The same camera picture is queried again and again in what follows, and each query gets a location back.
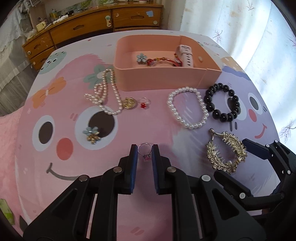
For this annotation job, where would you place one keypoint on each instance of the wooden desk with drawers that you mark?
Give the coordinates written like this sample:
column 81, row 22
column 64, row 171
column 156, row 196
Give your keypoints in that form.
column 95, row 21

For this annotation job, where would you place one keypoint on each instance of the white floral curtain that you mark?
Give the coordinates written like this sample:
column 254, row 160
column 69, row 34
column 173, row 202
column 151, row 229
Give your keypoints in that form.
column 258, row 38

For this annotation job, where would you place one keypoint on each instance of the white lace cloth cover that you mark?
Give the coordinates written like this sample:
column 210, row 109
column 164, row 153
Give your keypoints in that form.
column 14, row 32

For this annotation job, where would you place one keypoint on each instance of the gold rhinestone hair clip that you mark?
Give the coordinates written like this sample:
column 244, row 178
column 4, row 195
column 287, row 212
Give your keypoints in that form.
column 225, row 151

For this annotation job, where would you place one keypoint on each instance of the blue flower brooch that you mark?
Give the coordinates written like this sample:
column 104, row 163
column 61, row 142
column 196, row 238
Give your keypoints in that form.
column 92, row 134

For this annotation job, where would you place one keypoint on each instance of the pink jewelry tray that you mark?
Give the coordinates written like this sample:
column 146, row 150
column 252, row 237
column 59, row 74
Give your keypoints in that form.
column 162, row 70

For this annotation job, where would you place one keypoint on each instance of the blue flower charm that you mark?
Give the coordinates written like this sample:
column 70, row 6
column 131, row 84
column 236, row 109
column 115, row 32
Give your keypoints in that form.
column 141, row 58

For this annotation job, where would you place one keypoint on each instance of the gold round pendant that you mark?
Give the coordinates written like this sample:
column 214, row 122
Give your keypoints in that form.
column 129, row 103

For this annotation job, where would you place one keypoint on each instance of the pink smart watch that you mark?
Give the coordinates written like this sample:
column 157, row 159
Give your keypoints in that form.
column 184, row 56

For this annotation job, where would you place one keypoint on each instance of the cartoon printed mat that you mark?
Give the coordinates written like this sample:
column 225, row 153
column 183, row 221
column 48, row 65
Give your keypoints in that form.
column 91, row 101

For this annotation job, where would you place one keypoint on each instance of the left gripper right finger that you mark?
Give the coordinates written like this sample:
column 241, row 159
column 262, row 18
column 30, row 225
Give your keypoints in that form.
column 201, row 209

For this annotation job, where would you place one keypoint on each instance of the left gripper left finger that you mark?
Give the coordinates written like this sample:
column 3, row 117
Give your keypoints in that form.
column 88, row 207

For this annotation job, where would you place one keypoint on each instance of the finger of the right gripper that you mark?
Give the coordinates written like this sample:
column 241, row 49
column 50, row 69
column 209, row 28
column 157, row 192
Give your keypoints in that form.
column 256, row 149
column 243, row 195

